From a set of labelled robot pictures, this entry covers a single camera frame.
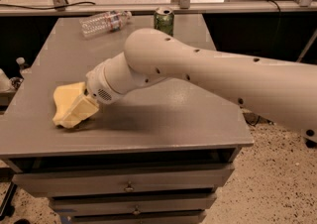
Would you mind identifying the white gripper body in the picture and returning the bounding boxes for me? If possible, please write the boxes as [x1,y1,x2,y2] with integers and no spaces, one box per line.
[86,59,123,105]

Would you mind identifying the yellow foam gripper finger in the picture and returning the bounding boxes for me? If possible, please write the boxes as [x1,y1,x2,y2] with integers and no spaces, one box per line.
[59,94,99,129]

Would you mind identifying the yellow sponge with green backing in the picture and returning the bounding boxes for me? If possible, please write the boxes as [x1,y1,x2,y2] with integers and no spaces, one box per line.
[53,82,86,126]

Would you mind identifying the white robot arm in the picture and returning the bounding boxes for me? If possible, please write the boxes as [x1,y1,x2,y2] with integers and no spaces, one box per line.
[53,29,317,142]

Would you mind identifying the clear plastic water bottle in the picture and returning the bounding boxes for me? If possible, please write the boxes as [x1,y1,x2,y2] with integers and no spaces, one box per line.
[79,11,132,38]

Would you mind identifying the small bottle with white cap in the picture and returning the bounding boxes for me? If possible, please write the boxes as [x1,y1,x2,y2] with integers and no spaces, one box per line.
[16,57,30,77]

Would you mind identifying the white object at left edge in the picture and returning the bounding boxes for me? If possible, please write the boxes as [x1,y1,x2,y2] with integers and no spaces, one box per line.
[0,68,12,92]

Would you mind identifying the grey drawer cabinet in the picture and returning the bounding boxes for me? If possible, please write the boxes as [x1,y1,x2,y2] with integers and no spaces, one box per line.
[0,14,255,224]

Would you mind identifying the green soda can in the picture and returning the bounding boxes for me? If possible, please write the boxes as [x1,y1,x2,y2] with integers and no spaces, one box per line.
[154,7,174,36]

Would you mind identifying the middle grey drawer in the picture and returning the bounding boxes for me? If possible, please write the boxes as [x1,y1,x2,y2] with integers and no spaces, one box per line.
[50,192,216,216]

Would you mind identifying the grey drawer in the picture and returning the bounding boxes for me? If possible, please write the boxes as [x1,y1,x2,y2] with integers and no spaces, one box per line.
[13,164,234,197]
[50,192,216,216]
[71,210,206,224]

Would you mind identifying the top grey drawer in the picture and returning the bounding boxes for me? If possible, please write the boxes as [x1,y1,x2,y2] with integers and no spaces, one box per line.
[13,164,234,197]

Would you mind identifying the bottom grey drawer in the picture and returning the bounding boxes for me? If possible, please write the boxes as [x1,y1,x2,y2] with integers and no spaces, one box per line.
[71,210,206,224]

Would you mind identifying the black cable on ledge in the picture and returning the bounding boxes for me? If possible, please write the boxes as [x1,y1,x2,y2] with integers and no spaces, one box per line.
[0,1,97,11]

